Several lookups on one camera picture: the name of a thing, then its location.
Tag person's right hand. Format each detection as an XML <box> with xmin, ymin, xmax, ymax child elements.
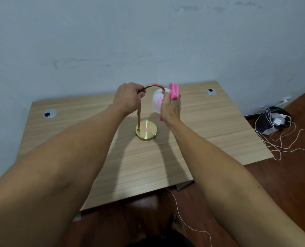
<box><xmin>160</xmin><ymin>93</ymin><xmax>181</xmax><ymax>126</ymax></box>

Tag person's left hand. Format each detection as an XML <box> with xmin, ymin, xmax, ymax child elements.
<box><xmin>113</xmin><ymin>82</ymin><xmax>146</xmax><ymax>117</ymax></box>

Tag pink cleaning cloth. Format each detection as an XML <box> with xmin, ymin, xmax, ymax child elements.
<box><xmin>160</xmin><ymin>82</ymin><xmax>180</xmax><ymax>121</ymax></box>

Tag gold desk lamp white shade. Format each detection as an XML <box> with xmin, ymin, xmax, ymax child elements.
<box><xmin>135</xmin><ymin>84</ymin><xmax>171</xmax><ymax>141</ymax></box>

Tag person's left forearm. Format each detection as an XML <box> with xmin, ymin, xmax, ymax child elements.
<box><xmin>0</xmin><ymin>104</ymin><xmax>127</xmax><ymax>247</ymax></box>

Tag person's right forearm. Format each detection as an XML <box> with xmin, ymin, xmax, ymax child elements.
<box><xmin>165</xmin><ymin>117</ymin><xmax>305</xmax><ymax>247</ymax></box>

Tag black plastic basket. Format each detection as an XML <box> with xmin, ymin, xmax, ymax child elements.
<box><xmin>256</xmin><ymin>106</ymin><xmax>292</xmax><ymax>136</ymax></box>

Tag person's bare foot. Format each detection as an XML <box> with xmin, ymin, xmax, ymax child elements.
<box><xmin>131</xmin><ymin>224</ymin><xmax>148</xmax><ymax>243</ymax></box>
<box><xmin>168</xmin><ymin>214</ymin><xmax>186</xmax><ymax>236</ymax></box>

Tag person's black shorts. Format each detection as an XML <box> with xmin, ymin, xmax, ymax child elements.
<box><xmin>125</xmin><ymin>234</ymin><xmax>195</xmax><ymax>247</ymax></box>

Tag thin white lamp cord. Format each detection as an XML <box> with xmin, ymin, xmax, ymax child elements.
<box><xmin>166</xmin><ymin>187</ymin><xmax>212</xmax><ymax>247</ymax></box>

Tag white wall plug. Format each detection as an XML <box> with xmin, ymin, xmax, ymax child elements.
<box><xmin>276</xmin><ymin>97</ymin><xmax>292</xmax><ymax>107</ymax></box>

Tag tangled white charging cable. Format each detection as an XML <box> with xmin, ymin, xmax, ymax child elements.
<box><xmin>254</xmin><ymin>106</ymin><xmax>305</xmax><ymax>161</ymax></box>

